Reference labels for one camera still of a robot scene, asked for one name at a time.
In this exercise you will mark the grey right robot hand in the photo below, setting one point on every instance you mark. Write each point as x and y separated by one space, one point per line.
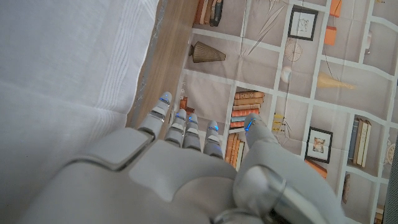
174 174

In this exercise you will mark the white cloth napkin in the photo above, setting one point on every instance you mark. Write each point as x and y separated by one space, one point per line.
62 62

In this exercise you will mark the printed bookshelf backdrop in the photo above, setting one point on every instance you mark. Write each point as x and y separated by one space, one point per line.
264 62

